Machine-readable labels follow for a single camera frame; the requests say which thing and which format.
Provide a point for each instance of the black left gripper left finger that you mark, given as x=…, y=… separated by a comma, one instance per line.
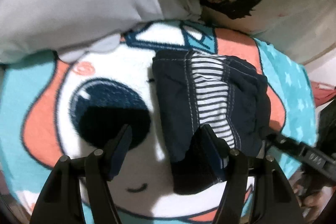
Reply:
x=60, y=198

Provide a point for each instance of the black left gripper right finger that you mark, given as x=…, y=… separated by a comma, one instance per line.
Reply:
x=273, y=199

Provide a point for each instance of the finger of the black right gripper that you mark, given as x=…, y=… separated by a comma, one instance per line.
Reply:
x=285, y=144

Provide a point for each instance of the navy striped pants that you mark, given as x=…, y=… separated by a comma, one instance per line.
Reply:
x=196, y=89

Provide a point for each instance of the cartoon fleece blanket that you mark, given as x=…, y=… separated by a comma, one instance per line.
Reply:
x=50, y=108

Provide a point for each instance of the plain white pillow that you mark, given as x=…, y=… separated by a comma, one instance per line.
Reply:
x=72, y=27

